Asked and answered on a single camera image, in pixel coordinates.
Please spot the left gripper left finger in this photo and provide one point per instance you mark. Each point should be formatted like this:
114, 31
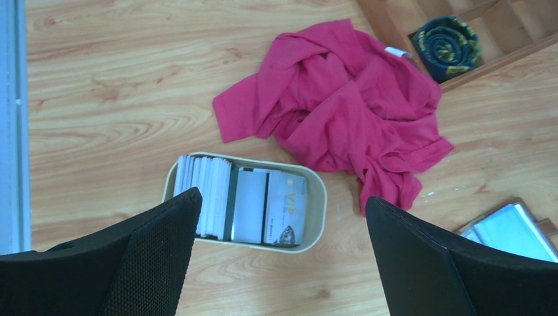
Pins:
135, 267

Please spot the beige oval card box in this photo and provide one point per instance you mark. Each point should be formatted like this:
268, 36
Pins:
316, 205

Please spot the magenta cloth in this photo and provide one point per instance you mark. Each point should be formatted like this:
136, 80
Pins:
336, 100

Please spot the black coiled belt bottom-left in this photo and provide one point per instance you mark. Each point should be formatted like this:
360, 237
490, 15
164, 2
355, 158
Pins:
448, 47

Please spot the wooden compartment tray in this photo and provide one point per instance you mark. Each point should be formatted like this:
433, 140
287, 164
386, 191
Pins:
507, 30

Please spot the aluminium frame rail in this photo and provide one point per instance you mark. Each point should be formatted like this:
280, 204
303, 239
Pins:
16, 233

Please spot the brown leather card holder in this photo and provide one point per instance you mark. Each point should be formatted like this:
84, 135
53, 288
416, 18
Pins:
511, 227

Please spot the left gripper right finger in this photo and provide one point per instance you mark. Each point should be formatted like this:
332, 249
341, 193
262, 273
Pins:
427, 270

